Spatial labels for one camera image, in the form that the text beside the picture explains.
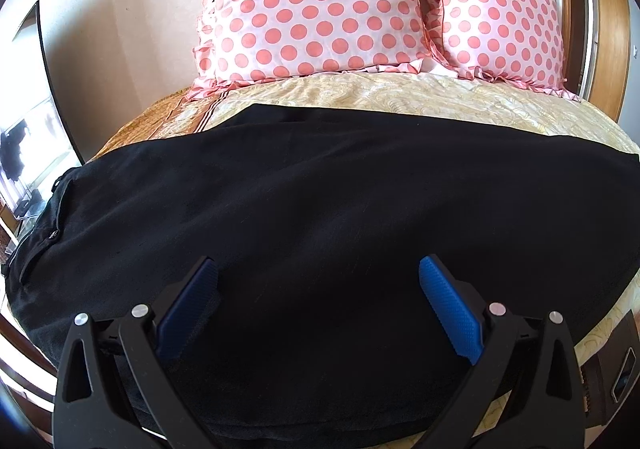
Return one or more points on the dark ribbed device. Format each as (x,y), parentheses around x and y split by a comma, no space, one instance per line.
(612,379)

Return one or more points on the wooden door frame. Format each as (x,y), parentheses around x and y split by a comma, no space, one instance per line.
(607,19)

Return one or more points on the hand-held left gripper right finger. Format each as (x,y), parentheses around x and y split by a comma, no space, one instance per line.
(450,309)

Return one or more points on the black pants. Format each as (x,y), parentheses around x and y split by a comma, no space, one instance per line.
(310,209)

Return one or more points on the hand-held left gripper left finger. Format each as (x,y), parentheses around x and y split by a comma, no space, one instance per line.
(187,311)

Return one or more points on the small pink polka dot pillow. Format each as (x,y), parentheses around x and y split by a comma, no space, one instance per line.
(505,14)

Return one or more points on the large pink polka dot pillow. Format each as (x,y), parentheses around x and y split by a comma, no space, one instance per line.
(310,4)

